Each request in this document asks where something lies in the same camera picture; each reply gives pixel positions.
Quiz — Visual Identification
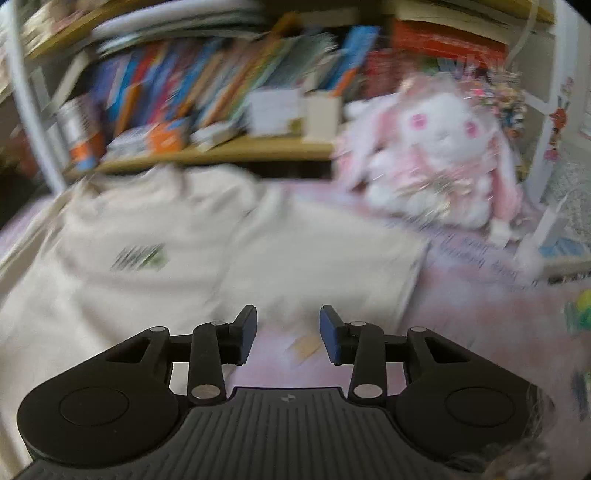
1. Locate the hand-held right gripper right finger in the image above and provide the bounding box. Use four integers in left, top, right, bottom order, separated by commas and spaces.
320, 305, 485, 409

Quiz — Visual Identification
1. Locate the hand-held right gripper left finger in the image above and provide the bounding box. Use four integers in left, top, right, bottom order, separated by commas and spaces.
95, 305, 258, 408

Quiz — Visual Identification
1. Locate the cream sweatshirt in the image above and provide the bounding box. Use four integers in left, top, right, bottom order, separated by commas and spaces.
0, 165, 428, 462

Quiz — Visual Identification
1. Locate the pink printed bed sheet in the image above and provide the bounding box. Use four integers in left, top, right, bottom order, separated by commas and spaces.
0, 178, 591, 418

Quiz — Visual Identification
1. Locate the wooden bookshelf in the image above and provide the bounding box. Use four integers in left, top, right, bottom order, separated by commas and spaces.
18, 0, 557, 178

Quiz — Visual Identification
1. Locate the small orange box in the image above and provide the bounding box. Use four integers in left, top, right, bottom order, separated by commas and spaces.
151, 121, 191, 154

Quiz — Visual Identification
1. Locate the cream pen holder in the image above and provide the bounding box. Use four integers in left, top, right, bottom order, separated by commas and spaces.
305, 91, 343, 140

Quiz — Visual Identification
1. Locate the white paper box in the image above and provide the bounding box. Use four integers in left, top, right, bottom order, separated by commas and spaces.
248, 88, 302, 137

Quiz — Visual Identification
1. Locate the white pink plush bunny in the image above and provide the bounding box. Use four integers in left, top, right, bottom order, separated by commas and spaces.
336, 76, 526, 230

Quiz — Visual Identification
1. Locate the white small stand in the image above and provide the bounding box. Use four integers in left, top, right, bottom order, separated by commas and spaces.
516, 194, 570, 265

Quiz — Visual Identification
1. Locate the green yellow toy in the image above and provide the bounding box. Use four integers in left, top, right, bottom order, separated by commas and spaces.
563, 290, 591, 336

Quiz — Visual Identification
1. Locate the row of colourful books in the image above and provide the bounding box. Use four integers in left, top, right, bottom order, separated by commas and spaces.
88, 23, 386, 155

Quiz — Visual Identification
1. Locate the white orange carton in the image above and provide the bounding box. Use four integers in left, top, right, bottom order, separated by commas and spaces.
59, 96, 103, 172

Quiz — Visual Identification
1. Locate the red orange box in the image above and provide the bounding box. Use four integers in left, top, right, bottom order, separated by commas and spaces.
392, 21, 509, 62

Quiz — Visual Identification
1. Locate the stack of thin white booklets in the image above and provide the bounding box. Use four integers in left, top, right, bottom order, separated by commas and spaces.
90, 0, 266, 52

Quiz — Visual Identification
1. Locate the white shelf post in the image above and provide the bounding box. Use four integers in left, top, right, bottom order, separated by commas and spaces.
0, 0, 69, 195

